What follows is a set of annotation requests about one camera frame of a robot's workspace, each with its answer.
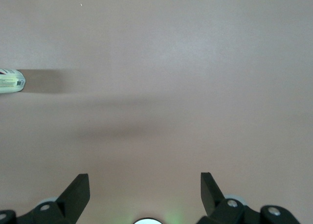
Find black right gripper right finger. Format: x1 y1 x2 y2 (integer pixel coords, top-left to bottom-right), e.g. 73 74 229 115
195 171 303 224

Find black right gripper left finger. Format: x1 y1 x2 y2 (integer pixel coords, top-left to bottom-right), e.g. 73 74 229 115
0 173 90 224

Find Wilson tennis ball can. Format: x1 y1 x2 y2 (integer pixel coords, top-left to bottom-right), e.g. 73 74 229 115
0 67 26 94

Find brown table mat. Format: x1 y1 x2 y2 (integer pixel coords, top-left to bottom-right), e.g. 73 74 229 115
0 0 313 224

